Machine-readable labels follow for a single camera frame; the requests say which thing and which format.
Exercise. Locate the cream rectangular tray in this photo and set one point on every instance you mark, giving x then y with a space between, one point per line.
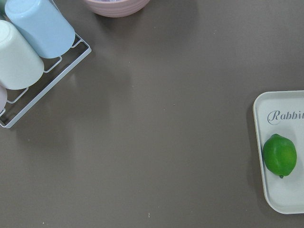
282 112

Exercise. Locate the green lime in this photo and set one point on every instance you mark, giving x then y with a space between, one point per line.
279 155

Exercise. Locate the mint green plastic cup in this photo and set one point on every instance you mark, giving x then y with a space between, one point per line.
20 66

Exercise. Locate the pale pink plastic cup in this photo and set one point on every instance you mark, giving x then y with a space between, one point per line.
3 98

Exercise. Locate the light blue plastic cup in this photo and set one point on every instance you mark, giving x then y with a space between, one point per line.
42 25

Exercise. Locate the white wire cup rack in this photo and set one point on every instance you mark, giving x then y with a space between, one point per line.
20 101

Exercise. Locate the pink ribbed bowl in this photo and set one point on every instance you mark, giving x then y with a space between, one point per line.
115 9

